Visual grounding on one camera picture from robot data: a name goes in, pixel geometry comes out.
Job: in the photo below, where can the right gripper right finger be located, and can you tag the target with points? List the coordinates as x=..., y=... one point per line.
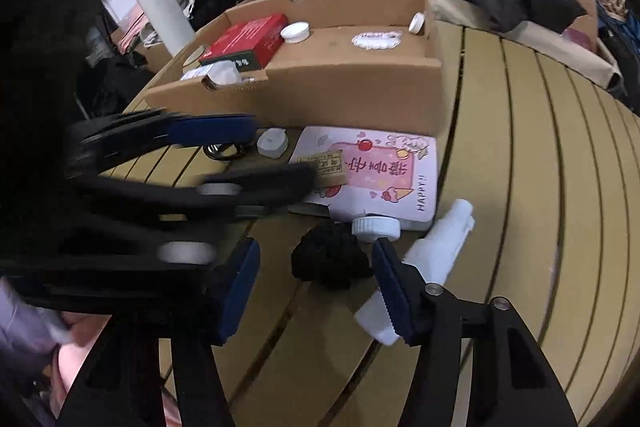
x=512, y=383

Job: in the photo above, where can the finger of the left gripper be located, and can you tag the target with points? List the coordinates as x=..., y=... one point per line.
x=112, y=140
x=228, y=195

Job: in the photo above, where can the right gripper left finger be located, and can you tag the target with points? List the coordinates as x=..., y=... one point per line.
x=119, y=382

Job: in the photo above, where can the white charger adapter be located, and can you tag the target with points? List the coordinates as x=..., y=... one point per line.
x=272, y=143

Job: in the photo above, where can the small yellow card box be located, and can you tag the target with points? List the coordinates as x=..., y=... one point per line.
x=329, y=168

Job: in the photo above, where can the black scrunchie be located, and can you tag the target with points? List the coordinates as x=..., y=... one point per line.
x=330, y=256

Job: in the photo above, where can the white ribbed jar lid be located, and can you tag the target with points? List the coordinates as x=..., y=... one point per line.
x=369, y=229

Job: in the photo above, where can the pink cartoon notebook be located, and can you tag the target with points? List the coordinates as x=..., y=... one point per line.
x=389, y=174

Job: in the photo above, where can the red printed box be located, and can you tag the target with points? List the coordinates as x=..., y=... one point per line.
x=248, y=46

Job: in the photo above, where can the white spray bottle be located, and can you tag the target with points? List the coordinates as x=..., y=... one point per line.
x=434, y=257

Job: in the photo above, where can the large white jar lid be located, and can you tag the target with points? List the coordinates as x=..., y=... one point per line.
x=295, y=32

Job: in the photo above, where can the small white jar lid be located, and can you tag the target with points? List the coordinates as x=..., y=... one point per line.
x=417, y=23

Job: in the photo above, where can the left hand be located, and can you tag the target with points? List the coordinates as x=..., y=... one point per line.
x=68, y=358

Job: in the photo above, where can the white thermos bottle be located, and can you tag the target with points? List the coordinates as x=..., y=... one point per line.
x=168, y=20

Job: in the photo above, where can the long cardboard tray box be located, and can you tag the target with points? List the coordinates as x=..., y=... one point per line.
x=324, y=80

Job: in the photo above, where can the white label sticker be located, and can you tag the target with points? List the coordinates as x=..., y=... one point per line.
x=377, y=40

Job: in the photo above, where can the beige tote bag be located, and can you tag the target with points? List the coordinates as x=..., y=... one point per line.
x=600, y=71

